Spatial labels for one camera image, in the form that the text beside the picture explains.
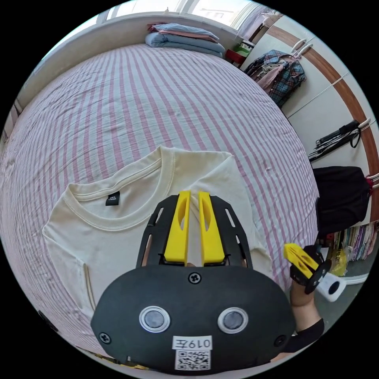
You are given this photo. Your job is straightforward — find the shelf with books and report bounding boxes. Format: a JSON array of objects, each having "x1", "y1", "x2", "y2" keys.
[{"x1": 325, "y1": 221, "x2": 379, "y2": 263}]

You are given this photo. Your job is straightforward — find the pile of clothes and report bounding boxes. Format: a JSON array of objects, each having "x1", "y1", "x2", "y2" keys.
[{"x1": 144, "y1": 23, "x2": 227, "y2": 59}]

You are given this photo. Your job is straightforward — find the person's right hand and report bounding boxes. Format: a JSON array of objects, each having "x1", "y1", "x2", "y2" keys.
[{"x1": 289, "y1": 280, "x2": 323, "y2": 332}]

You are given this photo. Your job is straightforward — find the light curtain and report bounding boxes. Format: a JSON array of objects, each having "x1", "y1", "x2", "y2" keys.
[{"x1": 239, "y1": 5, "x2": 280, "y2": 41}]

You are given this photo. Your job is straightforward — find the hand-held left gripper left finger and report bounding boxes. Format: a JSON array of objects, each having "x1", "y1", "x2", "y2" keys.
[{"x1": 163, "y1": 190, "x2": 191, "y2": 263}]

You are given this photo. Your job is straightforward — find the window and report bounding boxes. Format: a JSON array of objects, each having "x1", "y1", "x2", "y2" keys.
[{"x1": 96, "y1": 0, "x2": 267, "y2": 31}]

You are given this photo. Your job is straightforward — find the white t-shirt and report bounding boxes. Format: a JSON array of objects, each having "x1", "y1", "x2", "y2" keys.
[{"x1": 42, "y1": 145, "x2": 276, "y2": 324}]

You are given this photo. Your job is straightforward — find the person's right forearm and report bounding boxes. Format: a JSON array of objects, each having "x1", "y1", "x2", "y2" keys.
[{"x1": 277, "y1": 318, "x2": 325, "y2": 361}]

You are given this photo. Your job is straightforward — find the yellow bag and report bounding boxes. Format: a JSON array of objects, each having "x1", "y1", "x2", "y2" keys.
[{"x1": 328, "y1": 248, "x2": 349, "y2": 278}]

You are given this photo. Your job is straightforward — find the black garment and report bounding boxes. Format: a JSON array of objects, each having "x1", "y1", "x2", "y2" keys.
[{"x1": 312, "y1": 166, "x2": 372, "y2": 238}]

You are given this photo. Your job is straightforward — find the white cupboard with brown trim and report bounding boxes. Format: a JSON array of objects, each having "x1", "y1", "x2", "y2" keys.
[{"x1": 239, "y1": 14, "x2": 379, "y2": 227}]

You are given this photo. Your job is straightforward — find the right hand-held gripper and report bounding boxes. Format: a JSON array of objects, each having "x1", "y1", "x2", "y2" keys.
[{"x1": 283, "y1": 243, "x2": 332, "y2": 294}]

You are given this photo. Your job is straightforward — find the black umbrella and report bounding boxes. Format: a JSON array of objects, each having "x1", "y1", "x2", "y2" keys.
[{"x1": 308, "y1": 119, "x2": 362, "y2": 162}]

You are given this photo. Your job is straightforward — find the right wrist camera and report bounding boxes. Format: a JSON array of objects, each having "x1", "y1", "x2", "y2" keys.
[{"x1": 315, "y1": 272, "x2": 347, "y2": 302}]

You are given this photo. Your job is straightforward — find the plaid shirt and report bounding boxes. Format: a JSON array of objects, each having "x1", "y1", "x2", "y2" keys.
[{"x1": 242, "y1": 49, "x2": 307, "y2": 109}]

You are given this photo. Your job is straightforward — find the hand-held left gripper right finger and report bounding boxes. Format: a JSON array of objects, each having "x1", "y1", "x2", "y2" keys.
[{"x1": 197, "y1": 191, "x2": 225, "y2": 265}]

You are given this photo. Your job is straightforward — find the bed with striped sheet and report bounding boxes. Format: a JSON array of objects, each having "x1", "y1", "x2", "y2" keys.
[{"x1": 0, "y1": 44, "x2": 321, "y2": 371}]

